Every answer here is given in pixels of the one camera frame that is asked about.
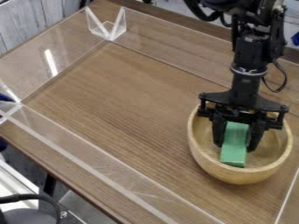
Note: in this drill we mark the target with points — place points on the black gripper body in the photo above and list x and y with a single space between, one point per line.
241 104

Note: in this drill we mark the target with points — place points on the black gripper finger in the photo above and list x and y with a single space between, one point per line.
255 134
219 125

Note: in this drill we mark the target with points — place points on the green rectangular block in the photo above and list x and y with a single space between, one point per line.
234 148

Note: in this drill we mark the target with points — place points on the brown wooden bowl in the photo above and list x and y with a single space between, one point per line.
265 162

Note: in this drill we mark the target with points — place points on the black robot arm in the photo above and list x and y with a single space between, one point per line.
258 44

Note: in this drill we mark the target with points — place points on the blue object at right edge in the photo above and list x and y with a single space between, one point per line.
295 39

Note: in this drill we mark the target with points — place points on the black table leg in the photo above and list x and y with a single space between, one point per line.
50 185

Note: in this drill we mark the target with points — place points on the black chair at corner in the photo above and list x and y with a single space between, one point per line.
36 216

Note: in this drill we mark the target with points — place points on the clear acrylic enclosure wall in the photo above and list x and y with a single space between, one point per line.
106 86

